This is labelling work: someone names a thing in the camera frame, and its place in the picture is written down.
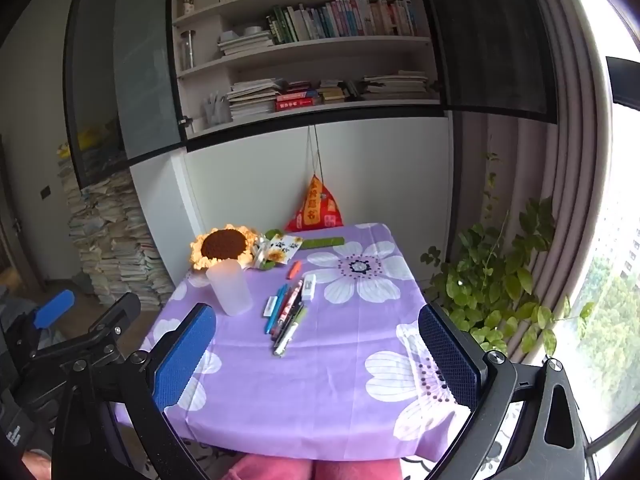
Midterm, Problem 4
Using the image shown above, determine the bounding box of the translucent plastic cup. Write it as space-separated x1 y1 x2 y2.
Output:
206 259 253 316

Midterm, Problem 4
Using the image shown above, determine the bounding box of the green pen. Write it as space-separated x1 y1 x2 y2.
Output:
272 305 308 356

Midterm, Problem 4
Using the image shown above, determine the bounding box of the red pen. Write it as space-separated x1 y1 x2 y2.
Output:
271 278 303 338

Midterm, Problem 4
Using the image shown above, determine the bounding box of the blue pen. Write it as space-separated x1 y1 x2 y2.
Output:
265 284 288 335

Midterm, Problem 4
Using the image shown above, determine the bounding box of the black marker pen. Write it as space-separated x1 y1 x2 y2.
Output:
272 299 303 342

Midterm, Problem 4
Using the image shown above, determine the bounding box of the white eraser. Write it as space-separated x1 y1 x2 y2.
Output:
262 296 278 318

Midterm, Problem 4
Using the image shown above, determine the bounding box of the orange pen cap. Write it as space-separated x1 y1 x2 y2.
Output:
288 260 303 280

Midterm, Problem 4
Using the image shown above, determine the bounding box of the white correction tape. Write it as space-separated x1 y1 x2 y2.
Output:
300 273 317 301

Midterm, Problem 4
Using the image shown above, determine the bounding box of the black utility knife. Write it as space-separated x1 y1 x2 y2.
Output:
273 301 304 348

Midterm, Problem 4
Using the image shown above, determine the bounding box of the stack of papers and books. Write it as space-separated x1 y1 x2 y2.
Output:
58 143 175 311

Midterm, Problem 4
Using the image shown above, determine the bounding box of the green potted plant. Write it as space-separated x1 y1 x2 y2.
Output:
420 152 604 356

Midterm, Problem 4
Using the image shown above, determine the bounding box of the crochet sunflower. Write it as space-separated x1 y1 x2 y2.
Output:
190 224 258 271

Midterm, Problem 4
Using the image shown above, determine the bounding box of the purple floral tablecloth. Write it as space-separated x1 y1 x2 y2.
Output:
113 222 482 463

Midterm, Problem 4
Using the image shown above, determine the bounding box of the sunflower greeting card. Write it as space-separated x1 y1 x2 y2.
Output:
253 234 303 269

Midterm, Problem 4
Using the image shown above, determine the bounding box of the green crochet stem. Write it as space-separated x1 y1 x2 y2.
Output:
299 236 345 250

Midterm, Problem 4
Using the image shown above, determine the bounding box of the glass cabinet door left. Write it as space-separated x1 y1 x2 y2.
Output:
63 0 186 188

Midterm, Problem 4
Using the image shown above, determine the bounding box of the red triangular pouch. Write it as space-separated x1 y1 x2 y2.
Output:
285 174 344 232

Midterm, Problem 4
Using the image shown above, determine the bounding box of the red book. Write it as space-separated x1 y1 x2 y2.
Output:
276 96 322 112

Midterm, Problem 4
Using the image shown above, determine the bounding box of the white bookshelf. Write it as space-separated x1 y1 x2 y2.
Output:
171 0 440 139

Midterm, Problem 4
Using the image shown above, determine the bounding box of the dark cabinet door right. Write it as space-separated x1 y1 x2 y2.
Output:
423 0 558 124

